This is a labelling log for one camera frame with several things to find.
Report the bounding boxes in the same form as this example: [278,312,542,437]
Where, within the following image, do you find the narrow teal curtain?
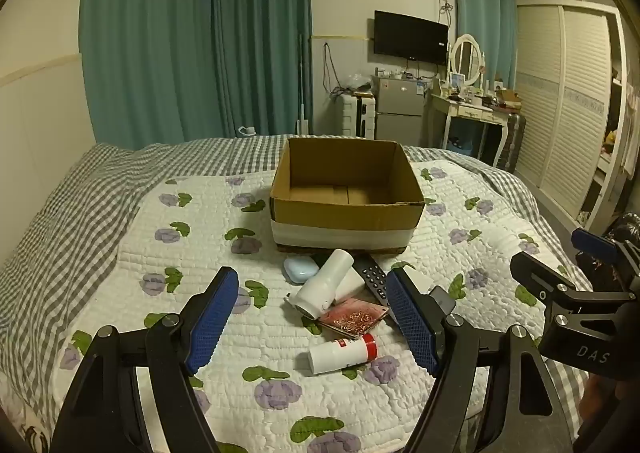
[452,0,518,94]

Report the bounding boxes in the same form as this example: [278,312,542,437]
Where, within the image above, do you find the white oval mirror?
[450,34,487,86]

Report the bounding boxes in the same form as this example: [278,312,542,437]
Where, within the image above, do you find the white hair dryer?
[284,249,355,320]

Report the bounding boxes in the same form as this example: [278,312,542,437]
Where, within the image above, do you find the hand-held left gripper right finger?
[385,267,576,453]

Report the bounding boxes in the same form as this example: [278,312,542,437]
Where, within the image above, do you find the white floral quilt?
[50,160,591,453]

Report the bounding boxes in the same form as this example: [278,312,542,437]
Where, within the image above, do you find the dark grey suitcase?
[495,113,527,168]

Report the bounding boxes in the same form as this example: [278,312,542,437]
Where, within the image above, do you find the white dressing table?
[430,90,523,166]

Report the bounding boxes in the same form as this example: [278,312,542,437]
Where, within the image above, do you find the wide teal curtain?
[79,0,221,151]

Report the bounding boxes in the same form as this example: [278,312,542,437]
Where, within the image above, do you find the white card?
[404,265,436,294]

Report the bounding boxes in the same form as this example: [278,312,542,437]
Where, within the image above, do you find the black remote control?
[352,253,396,321]

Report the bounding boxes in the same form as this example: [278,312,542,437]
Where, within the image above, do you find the white power bank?
[334,269,366,304]

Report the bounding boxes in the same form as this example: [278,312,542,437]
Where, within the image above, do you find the cardboard box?
[269,137,426,255]

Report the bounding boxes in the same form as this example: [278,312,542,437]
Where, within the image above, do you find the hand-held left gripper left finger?
[50,265,241,453]

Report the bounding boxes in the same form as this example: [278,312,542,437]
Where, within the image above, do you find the white louvred wardrobe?
[515,0,640,234]

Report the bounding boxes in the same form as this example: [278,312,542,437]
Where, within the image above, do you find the white bottle with red cap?
[306,333,378,376]

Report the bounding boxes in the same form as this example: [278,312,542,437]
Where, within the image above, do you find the black wall television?
[373,10,449,66]

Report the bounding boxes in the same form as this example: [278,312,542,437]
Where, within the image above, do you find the light blue earbuds case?
[283,257,321,284]

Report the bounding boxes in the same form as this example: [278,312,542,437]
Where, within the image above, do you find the hanging cables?
[322,43,342,94]

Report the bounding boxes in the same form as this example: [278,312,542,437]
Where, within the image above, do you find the grey mini fridge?
[375,75,427,146]

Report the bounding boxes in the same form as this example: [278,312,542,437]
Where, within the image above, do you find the white suitcase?
[342,94,377,138]

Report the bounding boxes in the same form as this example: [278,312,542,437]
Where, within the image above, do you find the pink box of clips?
[316,298,390,340]

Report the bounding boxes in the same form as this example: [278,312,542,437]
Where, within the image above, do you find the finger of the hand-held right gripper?
[571,227,640,280]
[510,251,592,320]

